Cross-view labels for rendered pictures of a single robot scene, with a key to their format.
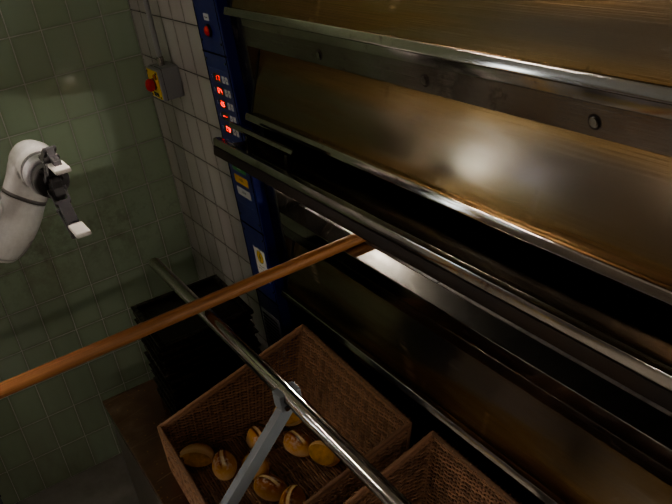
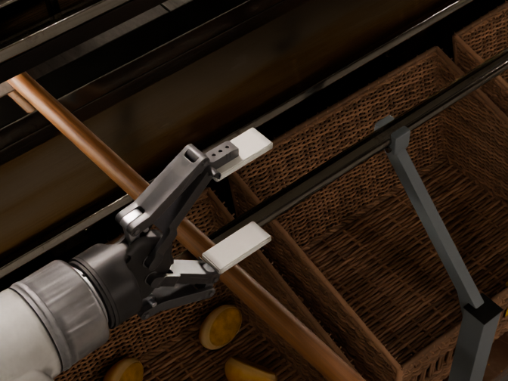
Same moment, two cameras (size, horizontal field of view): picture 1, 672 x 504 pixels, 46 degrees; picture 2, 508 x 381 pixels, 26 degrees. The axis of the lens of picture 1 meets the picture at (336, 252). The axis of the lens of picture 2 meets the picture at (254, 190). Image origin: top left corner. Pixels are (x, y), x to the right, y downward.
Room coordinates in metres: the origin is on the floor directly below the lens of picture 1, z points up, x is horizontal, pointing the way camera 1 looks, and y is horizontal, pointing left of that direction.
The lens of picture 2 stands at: (1.62, 1.23, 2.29)
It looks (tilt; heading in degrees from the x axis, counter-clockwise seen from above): 47 degrees down; 257
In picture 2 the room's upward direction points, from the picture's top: straight up
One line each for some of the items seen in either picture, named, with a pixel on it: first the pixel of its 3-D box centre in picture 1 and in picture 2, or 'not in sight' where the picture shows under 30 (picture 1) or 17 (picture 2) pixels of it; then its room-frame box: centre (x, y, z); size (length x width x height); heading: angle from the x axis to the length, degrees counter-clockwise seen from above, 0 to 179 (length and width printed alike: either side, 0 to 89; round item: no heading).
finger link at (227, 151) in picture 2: (53, 155); (212, 153); (1.50, 0.52, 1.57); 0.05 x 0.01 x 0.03; 28
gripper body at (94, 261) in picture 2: (53, 182); (127, 271); (1.60, 0.57, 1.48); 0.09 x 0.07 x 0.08; 28
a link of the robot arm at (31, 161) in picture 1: (45, 174); (61, 313); (1.66, 0.60, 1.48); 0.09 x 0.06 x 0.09; 118
